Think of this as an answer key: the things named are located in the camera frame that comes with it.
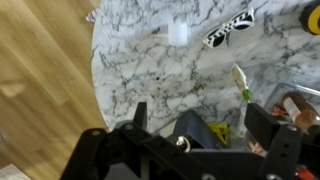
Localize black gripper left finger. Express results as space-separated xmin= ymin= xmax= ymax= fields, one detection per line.
xmin=59 ymin=101 xmax=214 ymax=180

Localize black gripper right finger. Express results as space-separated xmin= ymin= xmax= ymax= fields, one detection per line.
xmin=244 ymin=102 xmax=304 ymax=180

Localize white black striped sunglasses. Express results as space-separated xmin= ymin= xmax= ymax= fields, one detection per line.
xmin=202 ymin=7 xmax=256 ymax=49

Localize red small item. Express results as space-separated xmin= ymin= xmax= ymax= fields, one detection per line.
xmin=270 ymin=103 xmax=288 ymax=117

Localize brown bottle with white label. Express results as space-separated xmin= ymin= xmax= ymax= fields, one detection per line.
xmin=281 ymin=91 xmax=320 ymax=131

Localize clear plastic container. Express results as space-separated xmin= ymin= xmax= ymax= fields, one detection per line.
xmin=229 ymin=64 xmax=320 ymax=161

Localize yellow small item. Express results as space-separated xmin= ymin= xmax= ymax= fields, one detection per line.
xmin=207 ymin=121 xmax=231 ymax=146

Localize black box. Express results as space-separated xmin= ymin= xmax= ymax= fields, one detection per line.
xmin=166 ymin=109 xmax=221 ymax=151

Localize black yellow flashlight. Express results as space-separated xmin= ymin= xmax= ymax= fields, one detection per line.
xmin=298 ymin=0 xmax=320 ymax=36

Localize clear plastic scrap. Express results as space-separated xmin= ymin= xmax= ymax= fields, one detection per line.
xmin=84 ymin=9 xmax=98 ymax=24

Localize small white plastic cup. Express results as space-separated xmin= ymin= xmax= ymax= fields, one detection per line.
xmin=167 ymin=20 xmax=190 ymax=47

